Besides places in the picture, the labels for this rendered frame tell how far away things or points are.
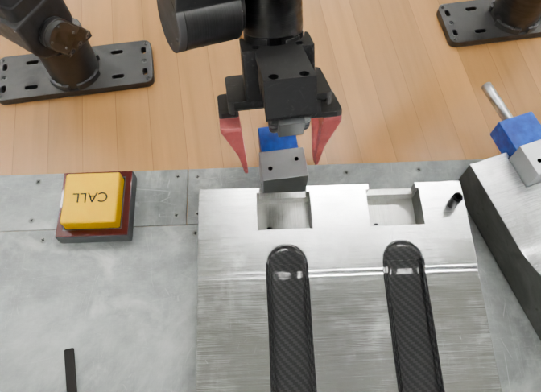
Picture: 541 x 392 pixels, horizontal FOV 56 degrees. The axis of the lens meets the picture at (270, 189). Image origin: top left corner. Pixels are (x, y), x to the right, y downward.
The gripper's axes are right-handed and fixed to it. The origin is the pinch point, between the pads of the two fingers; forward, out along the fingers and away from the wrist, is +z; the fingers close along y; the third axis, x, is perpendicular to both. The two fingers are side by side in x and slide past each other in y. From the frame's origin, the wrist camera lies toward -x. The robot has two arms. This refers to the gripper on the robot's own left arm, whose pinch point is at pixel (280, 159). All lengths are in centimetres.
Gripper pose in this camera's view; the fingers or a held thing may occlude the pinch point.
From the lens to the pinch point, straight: 57.2
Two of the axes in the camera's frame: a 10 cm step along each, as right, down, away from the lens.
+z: 0.6, 8.1, 5.8
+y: 9.9, -1.2, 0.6
